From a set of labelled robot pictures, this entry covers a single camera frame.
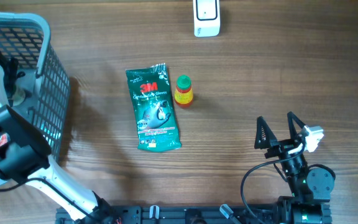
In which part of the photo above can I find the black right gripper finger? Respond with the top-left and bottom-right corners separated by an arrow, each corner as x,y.
254,116 -> 279,149
287,111 -> 305,139

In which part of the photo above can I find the red sauce bottle green cap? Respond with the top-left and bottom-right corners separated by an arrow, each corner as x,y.
174,74 -> 195,110

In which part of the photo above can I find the green 3M gloves packet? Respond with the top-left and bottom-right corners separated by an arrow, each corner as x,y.
126,63 -> 181,152

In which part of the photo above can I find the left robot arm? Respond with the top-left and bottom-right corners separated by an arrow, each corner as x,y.
0,51 -> 116,223

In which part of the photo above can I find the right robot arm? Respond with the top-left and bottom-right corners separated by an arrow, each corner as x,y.
254,112 -> 334,203

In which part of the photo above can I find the white barcode scanner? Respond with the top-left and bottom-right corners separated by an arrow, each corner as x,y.
193,0 -> 221,37

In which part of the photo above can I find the grey plastic shopping basket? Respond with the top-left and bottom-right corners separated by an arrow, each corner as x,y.
0,12 -> 71,187

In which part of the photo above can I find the black right camera cable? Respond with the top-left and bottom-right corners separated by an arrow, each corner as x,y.
240,141 -> 306,224

